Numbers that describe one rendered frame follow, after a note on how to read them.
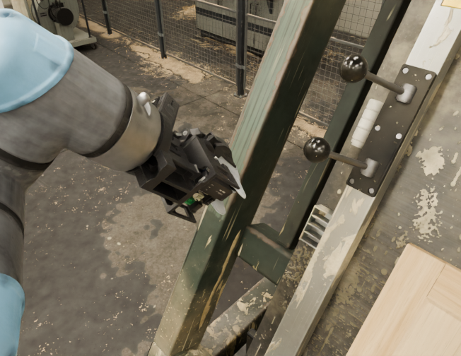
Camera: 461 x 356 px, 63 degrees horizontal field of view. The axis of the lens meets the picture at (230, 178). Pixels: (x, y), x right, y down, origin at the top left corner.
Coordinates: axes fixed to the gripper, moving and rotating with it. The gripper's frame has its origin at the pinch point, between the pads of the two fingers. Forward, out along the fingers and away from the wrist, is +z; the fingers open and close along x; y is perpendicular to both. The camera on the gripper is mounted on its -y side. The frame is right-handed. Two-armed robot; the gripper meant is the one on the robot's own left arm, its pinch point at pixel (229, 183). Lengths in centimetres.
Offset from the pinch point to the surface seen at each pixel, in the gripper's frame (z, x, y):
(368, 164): 12.1, 17.1, 5.1
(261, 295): 61, -27, -2
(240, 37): 207, 15, -260
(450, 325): 22.1, 11.8, 28.2
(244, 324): 54, -33, 4
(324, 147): 3.3, 13.6, 2.9
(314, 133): 250, 13, -151
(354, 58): -0.9, 23.7, -2.7
